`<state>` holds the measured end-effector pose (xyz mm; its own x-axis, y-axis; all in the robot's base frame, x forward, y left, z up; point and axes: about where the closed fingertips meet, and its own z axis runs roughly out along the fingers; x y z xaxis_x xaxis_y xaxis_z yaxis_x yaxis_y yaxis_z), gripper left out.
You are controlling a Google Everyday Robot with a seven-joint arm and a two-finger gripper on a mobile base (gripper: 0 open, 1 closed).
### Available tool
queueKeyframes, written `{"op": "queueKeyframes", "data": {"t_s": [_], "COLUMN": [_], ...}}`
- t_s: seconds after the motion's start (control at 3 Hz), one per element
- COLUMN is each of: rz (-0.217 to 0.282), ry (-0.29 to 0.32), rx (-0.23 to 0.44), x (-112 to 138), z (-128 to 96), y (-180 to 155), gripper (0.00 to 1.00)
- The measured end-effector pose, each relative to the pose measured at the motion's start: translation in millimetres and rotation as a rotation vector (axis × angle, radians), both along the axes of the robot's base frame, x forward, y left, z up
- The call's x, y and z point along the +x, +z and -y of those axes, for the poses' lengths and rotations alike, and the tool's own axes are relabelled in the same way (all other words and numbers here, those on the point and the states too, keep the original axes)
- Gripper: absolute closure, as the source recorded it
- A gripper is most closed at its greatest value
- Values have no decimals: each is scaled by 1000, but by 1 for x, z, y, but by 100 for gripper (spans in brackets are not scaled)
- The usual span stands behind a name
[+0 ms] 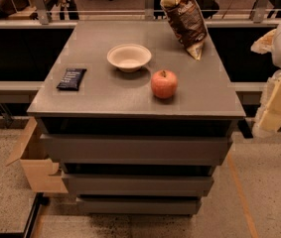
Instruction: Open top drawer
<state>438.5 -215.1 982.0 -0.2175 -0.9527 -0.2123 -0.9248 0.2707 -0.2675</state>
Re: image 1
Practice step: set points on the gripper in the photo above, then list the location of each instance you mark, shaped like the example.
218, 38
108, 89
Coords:
269, 122

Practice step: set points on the grey top drawer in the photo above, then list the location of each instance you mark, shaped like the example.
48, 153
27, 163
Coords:
136, 150

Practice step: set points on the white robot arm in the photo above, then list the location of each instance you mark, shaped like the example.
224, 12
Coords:
276, 52

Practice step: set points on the grey drawer cabinet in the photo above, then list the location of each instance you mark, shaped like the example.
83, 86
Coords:
111, 102

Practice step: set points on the grey middle drawer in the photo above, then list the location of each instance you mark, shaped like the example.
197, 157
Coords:
137, 185

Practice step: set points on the open cardboard box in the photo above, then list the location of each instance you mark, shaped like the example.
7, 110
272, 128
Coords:
43, 175

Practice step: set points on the red apple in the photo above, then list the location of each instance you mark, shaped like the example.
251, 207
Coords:
164, 84

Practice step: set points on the brown chip bag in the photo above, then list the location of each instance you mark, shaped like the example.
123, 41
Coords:
187, 22

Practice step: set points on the white paper bowl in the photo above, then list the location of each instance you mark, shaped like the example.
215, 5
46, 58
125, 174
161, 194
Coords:
129, 57

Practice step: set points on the black snack bar packet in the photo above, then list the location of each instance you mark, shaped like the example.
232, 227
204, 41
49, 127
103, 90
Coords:
72, 79

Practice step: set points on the metal guard railing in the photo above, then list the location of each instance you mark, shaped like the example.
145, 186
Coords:
263, 12

